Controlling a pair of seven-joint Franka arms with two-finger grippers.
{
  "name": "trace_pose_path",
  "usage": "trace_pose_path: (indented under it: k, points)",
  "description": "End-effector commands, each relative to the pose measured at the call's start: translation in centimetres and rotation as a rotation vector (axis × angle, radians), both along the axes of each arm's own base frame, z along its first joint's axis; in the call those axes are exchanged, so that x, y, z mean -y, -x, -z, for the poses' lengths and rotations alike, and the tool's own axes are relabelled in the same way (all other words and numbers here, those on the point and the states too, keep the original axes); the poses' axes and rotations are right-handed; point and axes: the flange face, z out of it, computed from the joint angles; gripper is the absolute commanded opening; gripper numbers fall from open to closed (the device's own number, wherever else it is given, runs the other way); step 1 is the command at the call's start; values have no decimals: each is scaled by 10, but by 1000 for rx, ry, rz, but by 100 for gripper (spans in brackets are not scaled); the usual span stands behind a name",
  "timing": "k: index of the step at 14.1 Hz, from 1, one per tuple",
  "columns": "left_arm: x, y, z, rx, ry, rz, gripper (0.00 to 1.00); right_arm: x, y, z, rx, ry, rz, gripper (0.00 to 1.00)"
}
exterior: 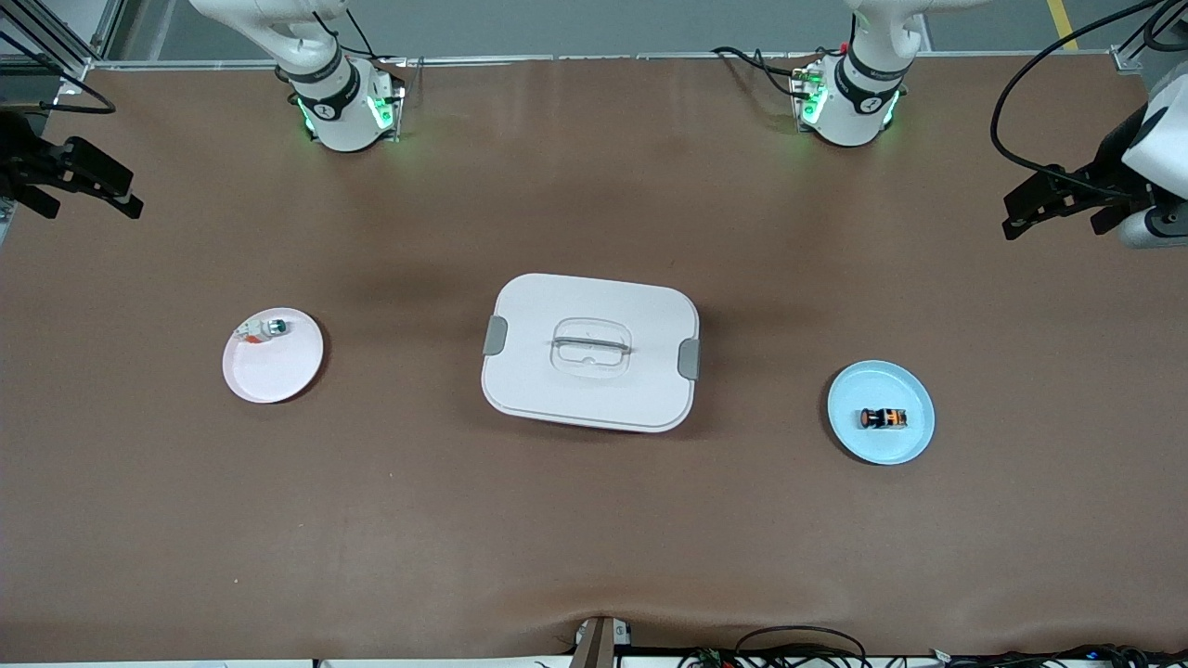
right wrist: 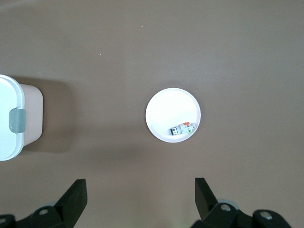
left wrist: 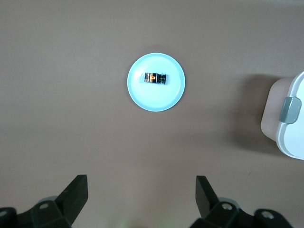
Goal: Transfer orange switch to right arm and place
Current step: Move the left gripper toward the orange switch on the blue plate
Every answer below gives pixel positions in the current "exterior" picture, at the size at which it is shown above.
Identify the brown table edge bracket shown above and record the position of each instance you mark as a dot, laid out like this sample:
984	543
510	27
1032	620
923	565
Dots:
596	645

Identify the pink round plate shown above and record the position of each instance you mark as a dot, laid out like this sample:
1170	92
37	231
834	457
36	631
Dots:
274	371

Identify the grey box latch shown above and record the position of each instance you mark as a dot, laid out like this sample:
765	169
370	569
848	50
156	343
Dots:
496	335
689	359

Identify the light blue round plate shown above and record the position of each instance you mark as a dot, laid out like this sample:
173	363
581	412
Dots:
877	445

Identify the white lidded storage box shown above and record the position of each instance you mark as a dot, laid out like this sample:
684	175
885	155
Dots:
594	390

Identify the black orange push-button switch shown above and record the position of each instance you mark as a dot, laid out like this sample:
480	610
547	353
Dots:
882	418

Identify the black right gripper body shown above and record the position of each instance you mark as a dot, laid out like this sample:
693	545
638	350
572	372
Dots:
20	156

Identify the aluminium frame profile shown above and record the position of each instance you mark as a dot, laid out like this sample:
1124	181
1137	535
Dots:
65	42
1137	46

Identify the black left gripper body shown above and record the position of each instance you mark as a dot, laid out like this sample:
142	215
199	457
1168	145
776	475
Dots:
1106	167

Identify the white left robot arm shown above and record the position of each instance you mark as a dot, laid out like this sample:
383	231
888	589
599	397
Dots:
854	107

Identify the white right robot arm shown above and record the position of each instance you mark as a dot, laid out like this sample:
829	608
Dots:
339	111

